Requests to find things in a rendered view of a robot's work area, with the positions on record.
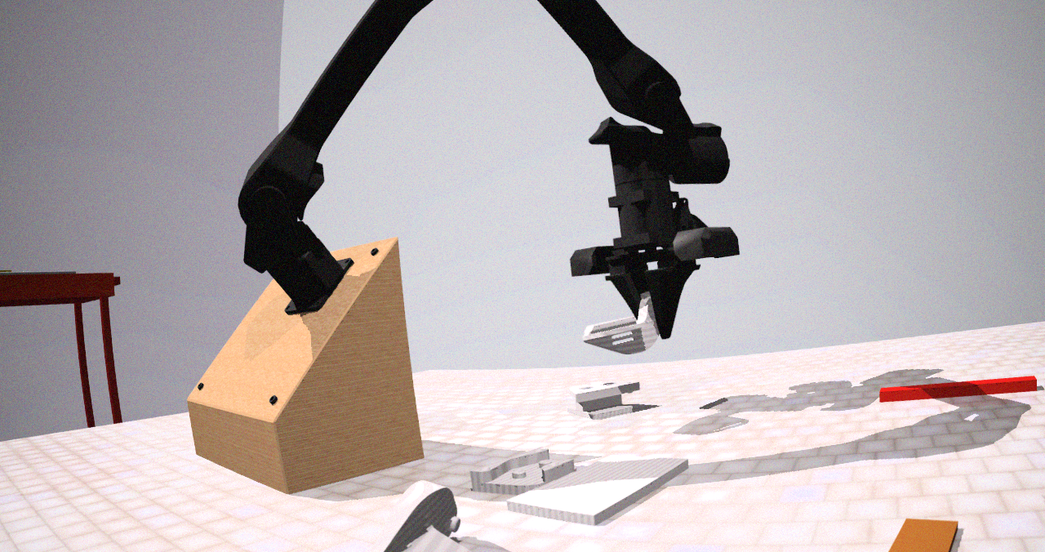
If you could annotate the red long bar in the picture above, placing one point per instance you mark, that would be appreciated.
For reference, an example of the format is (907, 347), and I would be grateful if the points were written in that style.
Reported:
(959, 389)

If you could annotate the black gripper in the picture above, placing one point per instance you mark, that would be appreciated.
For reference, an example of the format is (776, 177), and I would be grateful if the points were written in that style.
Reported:
(646, 217)

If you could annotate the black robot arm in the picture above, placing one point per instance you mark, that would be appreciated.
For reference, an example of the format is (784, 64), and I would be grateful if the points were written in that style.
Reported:
(283, 179)

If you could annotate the orange flat bar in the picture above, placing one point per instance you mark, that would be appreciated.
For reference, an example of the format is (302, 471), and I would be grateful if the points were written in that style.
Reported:
(924, 535)

